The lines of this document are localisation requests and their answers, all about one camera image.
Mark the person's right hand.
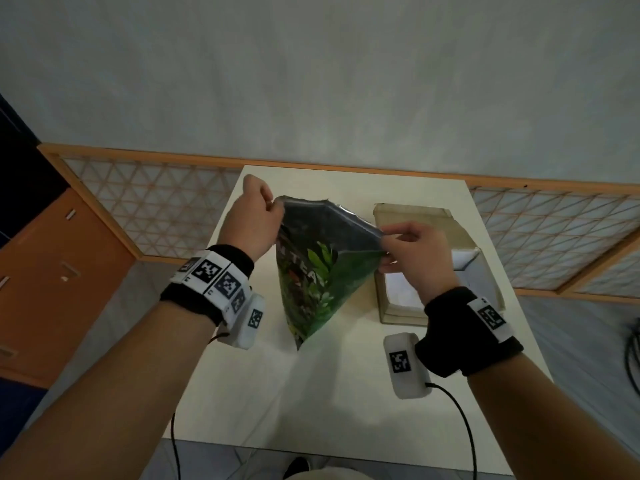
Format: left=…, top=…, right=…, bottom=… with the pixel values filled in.
left=377, top=221, right=459, bottom=306

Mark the person's left hand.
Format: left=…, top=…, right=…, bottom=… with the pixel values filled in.
left=217, top=175, right=286, bottom=263

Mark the green leaf-print foil bag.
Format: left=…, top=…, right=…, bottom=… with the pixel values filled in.
left=276, top=195, right=389, bottom=351

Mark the person's left forearm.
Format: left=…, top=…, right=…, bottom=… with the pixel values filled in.
left=0, top=296, right=221, bottom=480

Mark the person's right forearm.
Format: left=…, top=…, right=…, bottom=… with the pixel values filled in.
left=464, top=352, right=640, bottom=480

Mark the brown cardboard box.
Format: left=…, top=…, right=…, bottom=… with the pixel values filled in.
left=372, top=203, right=506, bottom=326

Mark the black wrist band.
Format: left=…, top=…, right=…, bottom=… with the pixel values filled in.
left=159, top=244, right=256, bottom=328
left=414, top=287, right=525, bottom=378

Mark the wooden lattice screen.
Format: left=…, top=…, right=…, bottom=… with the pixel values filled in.
left=37, top=143, right=247, bottom=263
left=467, top=176, right=640, bottom=298

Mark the person's black shoe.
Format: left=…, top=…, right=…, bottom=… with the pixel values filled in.
left=282, top=457, right=311, bottom=480

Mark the orange wooden cabinet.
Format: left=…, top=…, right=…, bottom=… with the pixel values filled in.
left=0, top=187, right=139, bottom=390

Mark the white marker strap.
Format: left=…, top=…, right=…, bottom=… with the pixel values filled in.
left=169, top=250, right=252, bottom=315
left=467, top=297, right=516, bottom=344

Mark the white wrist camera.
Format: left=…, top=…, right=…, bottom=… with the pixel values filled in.
left=383, top=333, right=433, bottom=399
left=220, top=293, right=266, bottom=351

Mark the thin black cable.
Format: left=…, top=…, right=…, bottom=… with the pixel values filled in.
left=170, top=333, right=231, bottom=480
left=425, top=382, right=479, bottom=480

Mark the bundle of black cables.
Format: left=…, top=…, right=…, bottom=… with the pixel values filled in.
left=623, top=319, right=640, bottom=396

